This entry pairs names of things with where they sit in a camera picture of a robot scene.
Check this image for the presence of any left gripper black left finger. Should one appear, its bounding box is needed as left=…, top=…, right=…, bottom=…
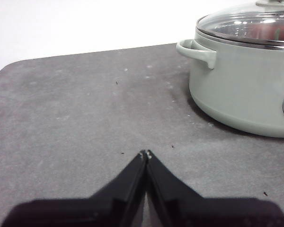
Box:
left=1, top=149, right=147, bottom=227

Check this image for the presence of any green electric cooking pot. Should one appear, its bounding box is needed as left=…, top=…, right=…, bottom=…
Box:
left=176, top=35, right=284, bottom=138

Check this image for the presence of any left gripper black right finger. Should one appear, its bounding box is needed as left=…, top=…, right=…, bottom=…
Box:
left=145, top=149, right=284, bottom=227

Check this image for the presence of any glass lid with green knob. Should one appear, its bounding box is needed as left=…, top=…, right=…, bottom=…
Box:
left=195, top=0, right=284, bottom=48

